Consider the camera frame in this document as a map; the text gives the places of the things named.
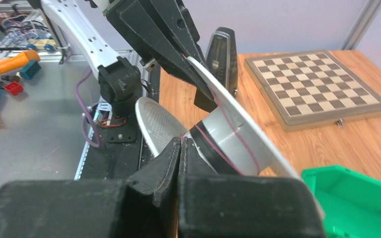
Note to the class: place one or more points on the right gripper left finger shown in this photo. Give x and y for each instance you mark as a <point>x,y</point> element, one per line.
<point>141,206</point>

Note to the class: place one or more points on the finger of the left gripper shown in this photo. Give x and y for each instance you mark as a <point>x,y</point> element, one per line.
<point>134,21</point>
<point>176,23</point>

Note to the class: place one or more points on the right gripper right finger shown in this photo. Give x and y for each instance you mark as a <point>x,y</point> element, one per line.
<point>233,206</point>

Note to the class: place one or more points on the grey cable spool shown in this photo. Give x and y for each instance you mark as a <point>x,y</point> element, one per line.
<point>228,139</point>

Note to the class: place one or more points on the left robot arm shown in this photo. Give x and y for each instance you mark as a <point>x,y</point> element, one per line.
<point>118,78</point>

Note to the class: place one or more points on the black metronome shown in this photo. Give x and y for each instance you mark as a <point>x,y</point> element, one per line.
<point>222,60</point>

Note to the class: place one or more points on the blue toy brick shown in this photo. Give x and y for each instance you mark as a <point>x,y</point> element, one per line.
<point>29,71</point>

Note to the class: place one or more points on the red toy brick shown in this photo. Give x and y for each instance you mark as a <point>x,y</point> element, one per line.
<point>14,88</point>

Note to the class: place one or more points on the green plastic bin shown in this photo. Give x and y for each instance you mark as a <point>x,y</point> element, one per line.
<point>351,201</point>

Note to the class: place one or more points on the orange toy tool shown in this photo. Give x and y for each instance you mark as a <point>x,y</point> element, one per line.
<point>18,61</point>

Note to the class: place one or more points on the wooden chessboard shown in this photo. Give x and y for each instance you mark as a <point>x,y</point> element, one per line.
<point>312,89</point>

